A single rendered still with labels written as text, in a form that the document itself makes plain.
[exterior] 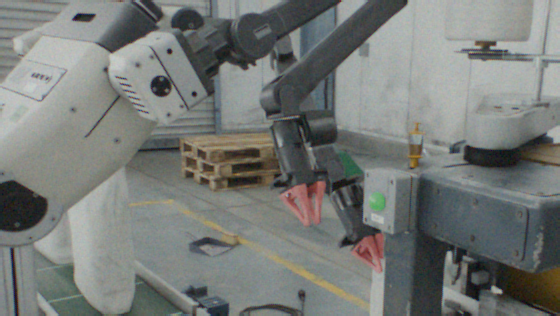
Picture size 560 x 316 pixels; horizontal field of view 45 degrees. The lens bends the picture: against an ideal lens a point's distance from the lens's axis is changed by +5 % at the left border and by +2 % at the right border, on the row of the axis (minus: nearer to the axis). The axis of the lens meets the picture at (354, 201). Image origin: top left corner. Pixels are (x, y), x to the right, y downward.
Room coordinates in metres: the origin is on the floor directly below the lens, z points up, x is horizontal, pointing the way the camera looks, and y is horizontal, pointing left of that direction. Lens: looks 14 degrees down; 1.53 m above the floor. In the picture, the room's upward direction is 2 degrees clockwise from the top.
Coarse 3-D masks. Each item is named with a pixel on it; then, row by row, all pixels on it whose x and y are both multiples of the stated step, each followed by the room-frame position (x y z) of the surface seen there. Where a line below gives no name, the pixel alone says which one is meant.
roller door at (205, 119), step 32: (0, 0) 7.49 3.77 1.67; (32, 0) 7.66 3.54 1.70; (64, 0) 7.86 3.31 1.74; (96, 0) 8.07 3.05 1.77; (160, 0) 8.53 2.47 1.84; (192, 0) 8.79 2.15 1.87; (0, 32) 7.47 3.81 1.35; (0, 64) 7.44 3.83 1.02; (160, 128) 8.48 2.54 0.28; (192, 128) 8.75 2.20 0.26
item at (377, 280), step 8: (384, 264) 1.28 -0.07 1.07; (376, 272) 1.30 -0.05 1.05; (384, 272) 1.28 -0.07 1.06; (376, 280) 1.30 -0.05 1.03; (376, 288) 1.30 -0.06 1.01; (448, 288) 1.15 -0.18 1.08; (376, 296) 1.30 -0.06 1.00; (448, 296) 1.14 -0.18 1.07; (456, 296) 1.13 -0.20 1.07; (464, 296) 1.11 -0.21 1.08; (376, 304) 1.30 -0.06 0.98; (464, 304) 1.11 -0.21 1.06; (472, 304) 1.10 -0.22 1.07; (376, 312) 1.30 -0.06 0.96; (472, 312) 1.10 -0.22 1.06
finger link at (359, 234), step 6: (360, 228) 1.31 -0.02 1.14; (366, 228) 1.31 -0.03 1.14; (354, 234) 1.29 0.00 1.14; (360, 234) 1.29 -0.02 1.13; (366, 234) 1.30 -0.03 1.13; (372, 234) 1.31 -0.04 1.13; (378, 234) 1.32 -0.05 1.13; (354, 240) 1.29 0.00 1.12; (360, 240) 1.30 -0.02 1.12; (378, 240) 1.31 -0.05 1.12; (378, 246) 1.31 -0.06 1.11; (366, 252) 1.34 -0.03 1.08; (378, 252) 1.30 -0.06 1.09
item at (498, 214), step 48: (432, 192) 0.96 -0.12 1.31; (480, 192) 0.89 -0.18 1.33; (528, 192) 0.85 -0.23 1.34; (384, 240) 1.03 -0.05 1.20; (432, 240) 1.01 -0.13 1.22; (480, 240) 0.88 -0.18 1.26; (528, 240) 0.83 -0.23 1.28; (384, 288) 1.03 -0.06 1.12; (432, 288) 1.01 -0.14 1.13; (480, 288) 1.14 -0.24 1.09
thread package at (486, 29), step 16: (448, 0) 1.34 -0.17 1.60; (464, 0) 1.29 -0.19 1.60; (480, 0) 1.27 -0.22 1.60; (496, 0) 1.26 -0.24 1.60; (512, 0) 1.27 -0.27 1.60; (528, 0) 1.29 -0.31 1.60; (448, 16) 1.32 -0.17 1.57; (464, 16) 1.28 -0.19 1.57; (480, 16) 1.27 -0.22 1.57; (496, 16) 1.26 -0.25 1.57; (512, 16) 1.27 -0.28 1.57; (528, 16) 1.29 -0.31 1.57; (448, 32) 1.32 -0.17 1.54; (464, 32) 1.28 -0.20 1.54; (480, 32) 1.27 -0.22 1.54; (496, 32) 1.26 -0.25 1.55; (512, 32) 1.27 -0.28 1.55; (528, 32) 1.30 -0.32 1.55
